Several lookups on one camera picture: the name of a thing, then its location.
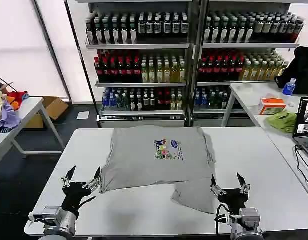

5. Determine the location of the dark window frame post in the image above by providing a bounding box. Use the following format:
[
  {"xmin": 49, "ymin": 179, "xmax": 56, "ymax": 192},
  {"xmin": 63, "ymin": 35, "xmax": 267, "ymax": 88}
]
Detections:
[{"xmin": 33, "ymin": 0, "xmax": 73, "ymax": 101}]

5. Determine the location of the orange tissue box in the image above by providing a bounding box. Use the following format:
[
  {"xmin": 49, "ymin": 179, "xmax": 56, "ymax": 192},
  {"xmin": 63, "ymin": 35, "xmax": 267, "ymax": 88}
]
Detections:
[{"xmin": 258, "ymin": 97, "xmax": 287, "ymax": 116}]

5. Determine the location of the blue-label water bottle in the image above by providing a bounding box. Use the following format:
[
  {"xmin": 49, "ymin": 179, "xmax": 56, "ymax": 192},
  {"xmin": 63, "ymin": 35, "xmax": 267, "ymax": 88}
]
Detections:
[{"xmin": 282, "ymin": 77, "xmax": 298, "ymax": 97}]

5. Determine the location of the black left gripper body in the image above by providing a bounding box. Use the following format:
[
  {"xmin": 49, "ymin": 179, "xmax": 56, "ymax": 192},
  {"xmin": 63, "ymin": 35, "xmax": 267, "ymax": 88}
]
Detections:
[{"xmin": 61, "ymin": 182, "xmax": 93, "ymax": 216}]

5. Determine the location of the white desk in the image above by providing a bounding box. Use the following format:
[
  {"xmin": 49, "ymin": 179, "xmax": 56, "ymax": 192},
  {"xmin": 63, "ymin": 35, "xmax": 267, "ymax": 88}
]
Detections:
[{"xmin": 220, "ymin": 82, "xmax": 308, "ymax": 201}]

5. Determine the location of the black backpack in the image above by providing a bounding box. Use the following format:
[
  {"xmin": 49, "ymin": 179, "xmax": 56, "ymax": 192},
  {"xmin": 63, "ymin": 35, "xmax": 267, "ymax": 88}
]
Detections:
[{"xmin": 274, "ymin": 45, "xmax": 308, "ymax": 95}]

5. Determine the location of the grey printed t-shirt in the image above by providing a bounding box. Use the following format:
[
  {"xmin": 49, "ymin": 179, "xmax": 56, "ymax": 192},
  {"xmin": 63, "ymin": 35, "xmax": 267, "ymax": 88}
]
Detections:
[{"xmin": 99, "ymin": 125, "xmax": 218, "ymax": 215}]

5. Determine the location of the green cloth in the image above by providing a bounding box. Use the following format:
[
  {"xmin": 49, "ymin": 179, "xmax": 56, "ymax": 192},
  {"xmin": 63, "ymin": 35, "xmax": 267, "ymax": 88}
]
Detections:
[{"xmin": 266, "ymin": 109, "xmax": 298, "ymax": 134}]

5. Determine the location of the black laptop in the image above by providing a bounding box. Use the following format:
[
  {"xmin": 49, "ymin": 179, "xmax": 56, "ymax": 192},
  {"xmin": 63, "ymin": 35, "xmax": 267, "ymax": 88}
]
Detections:
[{"xmin": 292, "ymin": 96, "xmax": 308, "ymax": 161}]

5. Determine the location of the black laptop cable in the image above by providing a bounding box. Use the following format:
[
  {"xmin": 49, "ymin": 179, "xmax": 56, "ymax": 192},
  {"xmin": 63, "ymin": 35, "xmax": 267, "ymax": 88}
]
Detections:
[{"xmin": 293, "ymin": 144, "xmax": 308, "ymax": 194}]

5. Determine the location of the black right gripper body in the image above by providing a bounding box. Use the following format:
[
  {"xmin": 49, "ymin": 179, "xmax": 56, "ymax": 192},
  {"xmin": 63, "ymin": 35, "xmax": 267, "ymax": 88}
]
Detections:
[{"xmin": 217, "ymin": 188, "xmax": 250, "ymax": 210}]

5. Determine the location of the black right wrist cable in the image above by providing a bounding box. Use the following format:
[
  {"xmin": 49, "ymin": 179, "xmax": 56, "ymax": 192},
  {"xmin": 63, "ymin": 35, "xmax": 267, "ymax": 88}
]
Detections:
[{"xmin": 214, "ymin": 203, "xmax": 233, "ymax": 236}]

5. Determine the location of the white side table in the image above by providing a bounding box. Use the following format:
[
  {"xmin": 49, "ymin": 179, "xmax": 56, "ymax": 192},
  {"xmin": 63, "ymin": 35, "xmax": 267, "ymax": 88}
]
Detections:
[{"xmin": 0, "ymin": 96, "xmax": 66, "ymax": 171}]

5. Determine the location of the brown cardboard box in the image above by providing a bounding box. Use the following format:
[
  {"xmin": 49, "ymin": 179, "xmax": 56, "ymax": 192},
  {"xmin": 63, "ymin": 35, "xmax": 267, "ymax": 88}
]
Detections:
[{"xmin": 23, "ymin": 96, "xmax": 70, "ymax": 130}]

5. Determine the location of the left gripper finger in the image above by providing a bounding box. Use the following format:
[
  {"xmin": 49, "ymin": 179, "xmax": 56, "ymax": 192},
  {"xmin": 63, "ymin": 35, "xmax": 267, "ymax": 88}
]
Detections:
[
  {"xmin": 60, "ymin": 165, "xmax": 77, "ymax": 188},
  {"xmin": 82, "ymin": 166, "xmax": 103, "ymax": 193}
]

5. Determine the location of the shelf with bottles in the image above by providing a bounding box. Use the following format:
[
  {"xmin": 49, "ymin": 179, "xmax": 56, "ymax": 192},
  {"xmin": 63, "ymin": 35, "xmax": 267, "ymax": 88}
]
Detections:
[
  {"xmin": 65, "ymin": 0, "xmax": 195, "ymax": 129},
  {"xmin": 191, "ymin": 0, "xmax": 305, "ymax": 127}
]

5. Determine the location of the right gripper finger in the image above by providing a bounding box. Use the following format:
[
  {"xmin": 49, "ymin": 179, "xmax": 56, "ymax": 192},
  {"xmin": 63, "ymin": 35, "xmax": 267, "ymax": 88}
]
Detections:
[
  {"xmin": 236, "ymin": 172, "xmax": 252, "ymax": 196},
  {"xmin": 209, "ymin": 173, "xmax": 228, "ymax": 199}
]

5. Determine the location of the purple cloth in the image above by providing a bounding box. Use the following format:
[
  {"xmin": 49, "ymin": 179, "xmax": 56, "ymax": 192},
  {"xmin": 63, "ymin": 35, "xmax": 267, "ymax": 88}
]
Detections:
[{"xmin": 0, "ymin": 99, "xmax": 23, "ymax": 134}]

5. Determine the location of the red cloth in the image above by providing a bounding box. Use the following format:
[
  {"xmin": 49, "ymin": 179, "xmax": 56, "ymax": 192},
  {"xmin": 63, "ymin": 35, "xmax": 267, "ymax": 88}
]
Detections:
[{"xmin": 5, "ymin": 90, "xmax": 29, "ymax": 111}]

